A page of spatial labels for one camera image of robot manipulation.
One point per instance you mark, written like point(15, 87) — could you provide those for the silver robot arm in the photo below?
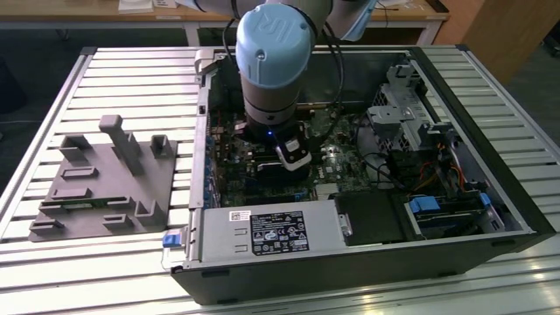
point(275, 65)

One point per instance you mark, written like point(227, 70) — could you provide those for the black RAM slot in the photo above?
point(318, 150)
point(318, 153)
point(318, 159)

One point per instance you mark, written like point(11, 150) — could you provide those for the graphics card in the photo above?
point(269, 178)

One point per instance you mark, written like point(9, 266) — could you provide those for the green motherboard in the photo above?
point(346, 164)

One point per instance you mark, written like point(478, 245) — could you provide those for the silver chipset heatsink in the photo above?
point(329, 190)

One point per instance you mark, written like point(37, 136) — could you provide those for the white barcode label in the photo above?
point(241, 216)

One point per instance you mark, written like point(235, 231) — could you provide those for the metal drive cage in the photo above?
point(387, 115)

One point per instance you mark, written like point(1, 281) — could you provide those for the black label sticker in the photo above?
point(281, 233)

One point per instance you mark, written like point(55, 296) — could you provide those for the grey power supply unit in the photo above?
point(219, 236)

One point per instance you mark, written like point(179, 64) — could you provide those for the black plastic shroud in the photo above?
point(373, 216)

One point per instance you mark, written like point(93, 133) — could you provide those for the grey parts rack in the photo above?
point(110, 183)

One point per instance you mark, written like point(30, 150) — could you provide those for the blue case latch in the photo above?
point(171, 239)

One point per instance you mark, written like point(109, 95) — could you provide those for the blue disk carrier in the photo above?
point(423, 204)

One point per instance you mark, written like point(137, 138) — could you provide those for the white labelled box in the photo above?
point(166, 3)

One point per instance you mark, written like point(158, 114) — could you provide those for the black open PC case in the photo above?
point(306, 279)

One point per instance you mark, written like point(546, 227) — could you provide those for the green RAM stick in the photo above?
point(81, 205)

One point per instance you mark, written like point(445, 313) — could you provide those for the white paper box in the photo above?
point(135, 6)

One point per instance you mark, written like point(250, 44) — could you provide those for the blue plastic tab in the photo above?
point(485, 201)

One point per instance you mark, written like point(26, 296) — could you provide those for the wooden desk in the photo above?
point(79, 10)

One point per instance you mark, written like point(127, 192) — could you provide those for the wooden cabinet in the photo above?
point(499, 33)

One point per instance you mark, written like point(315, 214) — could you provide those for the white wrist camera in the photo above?
point(295, 154)

